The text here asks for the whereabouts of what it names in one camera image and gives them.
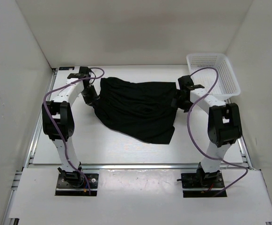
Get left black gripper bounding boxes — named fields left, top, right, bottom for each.
left=81, top=85, right=99, bottom=108

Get black shorts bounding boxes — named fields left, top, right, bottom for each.
left=93, top=77, right=177, bottom=144

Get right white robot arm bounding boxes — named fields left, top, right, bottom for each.
left=173, top=86, right=242, bottom=188

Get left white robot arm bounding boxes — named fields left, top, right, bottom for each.
left=42, top=77, right=92, bottom=189

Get dark label sticker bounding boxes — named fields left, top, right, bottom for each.
left=59, top=67, right=75, bottom=71

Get white perforated plastic basket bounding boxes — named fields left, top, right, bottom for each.
left=186, top=53, right=241, bottom=101

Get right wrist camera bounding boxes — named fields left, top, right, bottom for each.
left=178, top=75, right=205, bottom=90

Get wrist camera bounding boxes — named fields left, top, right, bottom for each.
left=67, top=67, right=92, bottom=79
left=178, top=75, right=205, bottom=90

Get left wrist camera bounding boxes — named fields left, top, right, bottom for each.
left=67, top=67, right=92, bottom=79

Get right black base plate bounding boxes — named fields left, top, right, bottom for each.
left=176, top=172, right=227, bottom=198

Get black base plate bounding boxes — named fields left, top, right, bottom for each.
left=55, top=173, right=99, bottom=196
left=176, top=172, right=227, bottom=198

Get aluminium frame rail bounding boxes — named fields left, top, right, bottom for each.
left=27, top=162, right=249, bottom=170

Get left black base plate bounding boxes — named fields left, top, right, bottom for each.
left=55, top=173, right=99, bottom=196

